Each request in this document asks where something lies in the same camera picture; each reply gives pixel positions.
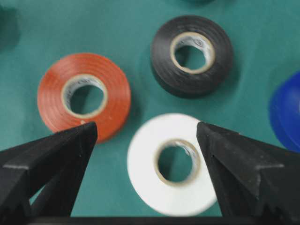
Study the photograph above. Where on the red tape roll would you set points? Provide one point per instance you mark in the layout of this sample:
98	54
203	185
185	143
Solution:
69	74

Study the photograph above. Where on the green table cloth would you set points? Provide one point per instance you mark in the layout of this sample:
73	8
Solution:
34	34

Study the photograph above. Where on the white tape roll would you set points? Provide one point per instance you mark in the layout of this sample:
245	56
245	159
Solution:
189	197

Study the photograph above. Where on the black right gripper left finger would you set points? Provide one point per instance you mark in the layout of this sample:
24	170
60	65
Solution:
43	177

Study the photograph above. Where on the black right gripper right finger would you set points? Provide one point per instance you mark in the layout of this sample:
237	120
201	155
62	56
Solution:
255	182

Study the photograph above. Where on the blue tape roll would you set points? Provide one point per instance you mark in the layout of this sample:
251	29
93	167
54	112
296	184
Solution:
284	112

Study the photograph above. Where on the black tape roll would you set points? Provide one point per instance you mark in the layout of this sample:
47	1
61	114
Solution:
201	33

